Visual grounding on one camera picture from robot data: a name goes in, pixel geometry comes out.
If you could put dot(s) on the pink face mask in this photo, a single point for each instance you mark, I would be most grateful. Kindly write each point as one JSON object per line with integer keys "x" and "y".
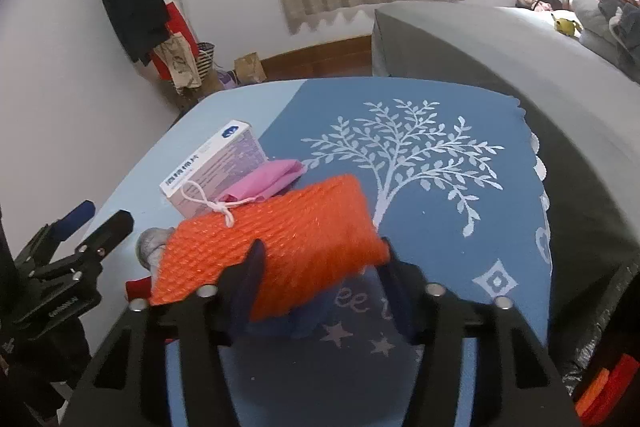
{"x": 269, "y": 179}

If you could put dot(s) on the large orange foam net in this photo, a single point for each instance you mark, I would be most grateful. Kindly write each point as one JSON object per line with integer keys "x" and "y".
{"x": 270, "y": 241}

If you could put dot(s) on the brown paper bag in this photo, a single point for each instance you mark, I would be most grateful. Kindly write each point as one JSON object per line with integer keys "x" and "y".
{"x": 249, "y": 70}

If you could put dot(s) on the beige tote bag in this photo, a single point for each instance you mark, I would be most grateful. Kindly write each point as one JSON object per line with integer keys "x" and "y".
{"x": 176, "y": 54}

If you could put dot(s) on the pink black bag on bed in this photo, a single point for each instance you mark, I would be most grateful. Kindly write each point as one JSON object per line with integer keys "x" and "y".
{"x": 539, "y": 5}

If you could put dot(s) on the blue plastic bag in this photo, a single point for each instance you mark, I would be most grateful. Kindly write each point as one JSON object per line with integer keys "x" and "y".
{"x": 302, "y": 321}

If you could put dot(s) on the blue tree print tablecloth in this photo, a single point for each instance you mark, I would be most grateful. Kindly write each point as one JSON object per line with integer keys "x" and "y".
{"x": 447, "y": 173}

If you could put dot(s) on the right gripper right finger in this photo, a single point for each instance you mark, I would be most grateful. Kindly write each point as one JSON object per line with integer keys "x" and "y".
{"x": 516, "y": 382}

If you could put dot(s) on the red plastic bag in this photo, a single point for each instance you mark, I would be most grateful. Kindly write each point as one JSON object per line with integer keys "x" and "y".
{"x": 139, "y": 289}

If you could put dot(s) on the white medicine box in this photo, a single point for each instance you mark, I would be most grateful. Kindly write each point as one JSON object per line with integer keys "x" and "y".
{"x": 224, "y": 159}

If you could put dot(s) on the black trash bin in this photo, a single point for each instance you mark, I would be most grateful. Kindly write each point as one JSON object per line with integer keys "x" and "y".
{"x": 611, "y": 331}

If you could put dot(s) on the grey tissue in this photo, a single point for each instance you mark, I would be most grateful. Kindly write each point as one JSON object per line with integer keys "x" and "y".
{"x": 150, "y": 246}

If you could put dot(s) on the grey folded pillows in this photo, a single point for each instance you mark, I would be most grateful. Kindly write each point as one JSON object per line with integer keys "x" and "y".
{"x": 596, "y": 37}

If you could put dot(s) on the dark grey blanket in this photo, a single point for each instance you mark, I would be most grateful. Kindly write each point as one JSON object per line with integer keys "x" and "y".
{"x": 623, "y": 23}

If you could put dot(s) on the bed with grey sheet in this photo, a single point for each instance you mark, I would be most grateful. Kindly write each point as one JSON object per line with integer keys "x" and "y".
{"x": 584, "y": 111}

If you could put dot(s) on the black hanging coat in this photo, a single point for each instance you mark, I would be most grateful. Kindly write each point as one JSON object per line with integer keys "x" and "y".
{"x": 140, "y": 26}

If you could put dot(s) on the yellow plush toy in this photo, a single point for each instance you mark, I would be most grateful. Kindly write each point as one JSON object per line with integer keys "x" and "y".
{"x": 569, "y": 28}

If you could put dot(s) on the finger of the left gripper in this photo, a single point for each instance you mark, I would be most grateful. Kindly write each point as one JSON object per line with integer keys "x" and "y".
{"x": 75, "y": 214}
{"x": 91, "y": 251}

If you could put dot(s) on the striped basket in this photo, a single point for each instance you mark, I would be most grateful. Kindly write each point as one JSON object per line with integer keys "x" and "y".
{"x": 205, "y": 59}

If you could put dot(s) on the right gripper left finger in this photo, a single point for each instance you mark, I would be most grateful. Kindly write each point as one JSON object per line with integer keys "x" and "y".
{"x": 126, "y": 384}

